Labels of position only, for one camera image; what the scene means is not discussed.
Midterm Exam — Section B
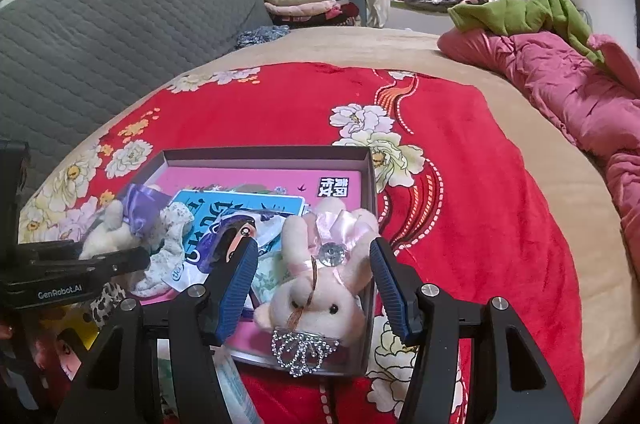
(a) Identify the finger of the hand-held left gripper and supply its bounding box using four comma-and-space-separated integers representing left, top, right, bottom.
75, 246, 152, 279

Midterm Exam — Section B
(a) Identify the dark red folded blanket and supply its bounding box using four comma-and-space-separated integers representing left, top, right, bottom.
280, 4, 362, 28

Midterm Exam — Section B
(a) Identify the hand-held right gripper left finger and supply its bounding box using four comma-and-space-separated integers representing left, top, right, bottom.
52, 236, 261, 424

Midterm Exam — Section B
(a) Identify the pink quilt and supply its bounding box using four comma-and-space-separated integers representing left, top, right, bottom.
437, 28, 640, 275

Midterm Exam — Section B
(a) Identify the green tissue packet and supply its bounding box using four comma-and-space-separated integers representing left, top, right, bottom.
157, 339, 264, 424
250, 251, 291, 305

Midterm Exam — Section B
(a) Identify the blue patterned cloth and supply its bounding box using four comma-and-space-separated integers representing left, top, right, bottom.
235, 25, 291, 49

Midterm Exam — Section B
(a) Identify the pink shallow box tray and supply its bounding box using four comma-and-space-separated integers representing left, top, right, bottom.
112, 146, 378, 377

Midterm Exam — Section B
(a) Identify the leopard print scrunchie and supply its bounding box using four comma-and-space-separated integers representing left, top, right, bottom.
82, 281, 126, 325

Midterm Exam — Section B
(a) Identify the grey quilted headboard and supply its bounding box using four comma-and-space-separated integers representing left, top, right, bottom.
0, 0, 273, 215

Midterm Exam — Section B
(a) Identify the purple cartoon face packet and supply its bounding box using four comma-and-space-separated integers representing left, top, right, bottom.
170, 210, 301, 299

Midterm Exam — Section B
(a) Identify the green cloth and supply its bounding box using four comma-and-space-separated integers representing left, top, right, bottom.
447, 0, 613, 64

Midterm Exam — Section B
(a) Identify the pink folded blanket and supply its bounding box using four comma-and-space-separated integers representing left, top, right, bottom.
265, 1, 346, 19

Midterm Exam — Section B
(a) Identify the red floral blanket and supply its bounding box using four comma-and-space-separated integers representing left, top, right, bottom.
17, 61, 586, 424

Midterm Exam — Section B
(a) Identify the cream bunny plush purple bow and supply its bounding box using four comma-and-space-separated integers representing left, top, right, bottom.
80, 184, 171, 262

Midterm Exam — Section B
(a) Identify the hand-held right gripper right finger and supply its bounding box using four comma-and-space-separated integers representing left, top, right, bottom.
369, 236, 576, 424

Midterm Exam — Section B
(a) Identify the pink bunny plush with tiara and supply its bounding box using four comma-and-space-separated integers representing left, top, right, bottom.
252, 196, 381, 377

